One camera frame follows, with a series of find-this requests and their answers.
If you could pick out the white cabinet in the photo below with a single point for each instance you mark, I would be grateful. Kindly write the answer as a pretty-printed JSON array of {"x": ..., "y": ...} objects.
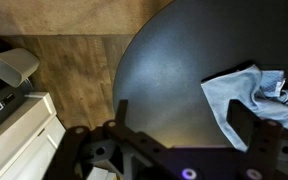
[{"x": 29, "y": 139}]

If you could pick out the light blue towel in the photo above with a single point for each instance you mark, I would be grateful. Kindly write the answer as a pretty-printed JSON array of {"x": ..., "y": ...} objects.
[{"x": 261, "y": 91}]

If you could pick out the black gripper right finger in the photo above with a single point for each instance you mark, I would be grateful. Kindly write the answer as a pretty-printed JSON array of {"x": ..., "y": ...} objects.
[{"x": 243, "y": 121}]

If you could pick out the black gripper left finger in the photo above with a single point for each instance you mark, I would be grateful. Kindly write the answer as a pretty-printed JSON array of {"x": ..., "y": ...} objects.
[{"x": 121, "y": 111}]

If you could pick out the round black dining table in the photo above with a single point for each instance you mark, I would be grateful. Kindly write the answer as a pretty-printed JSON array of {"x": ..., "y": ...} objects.
[{"x": 188, "y": 41}]

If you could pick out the black cylindrical speaker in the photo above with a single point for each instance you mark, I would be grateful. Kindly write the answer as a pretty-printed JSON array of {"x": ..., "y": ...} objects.
[{"x": 11, "y": 98}]

